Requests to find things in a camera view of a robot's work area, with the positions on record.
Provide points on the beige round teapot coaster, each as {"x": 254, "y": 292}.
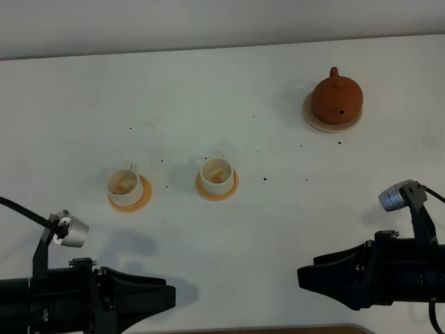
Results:
{"x": 318, "y": 124}

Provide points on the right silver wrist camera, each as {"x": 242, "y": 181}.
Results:
{"x": 396, "y": 197}

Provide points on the brown clay teapot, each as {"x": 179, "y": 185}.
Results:
{"x": 337, "y": 100}

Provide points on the left orange cup coaster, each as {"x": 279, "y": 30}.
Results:
{"x": 147, "y": 194}

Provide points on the orange cup coaster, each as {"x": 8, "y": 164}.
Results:
{"x": 206, "y": 195}
{"x": 147, "y": 194}

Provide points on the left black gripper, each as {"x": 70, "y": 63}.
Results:
{"x": 67, "y": 300}

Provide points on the left white teacup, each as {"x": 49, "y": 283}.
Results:
{"x": 124, "y": 186}

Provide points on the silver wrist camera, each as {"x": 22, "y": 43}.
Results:
{"x": 396, "y": 197}
{"x": 77, "y": 230}

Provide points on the right white teacup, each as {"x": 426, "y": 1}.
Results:
{"x": 217, "y": 175}

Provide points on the white teacup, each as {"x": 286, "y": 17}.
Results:
{"x": 124, "y": 186}
{"x": 217, "y": 175}

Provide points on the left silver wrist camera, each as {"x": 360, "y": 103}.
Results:
{"x": 77, "y": 230}

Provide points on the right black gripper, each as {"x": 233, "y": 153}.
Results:
{"x": 381, "y": 272}

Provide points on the right orange cup coaster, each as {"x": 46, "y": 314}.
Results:
{"x": 206, "y": 195}

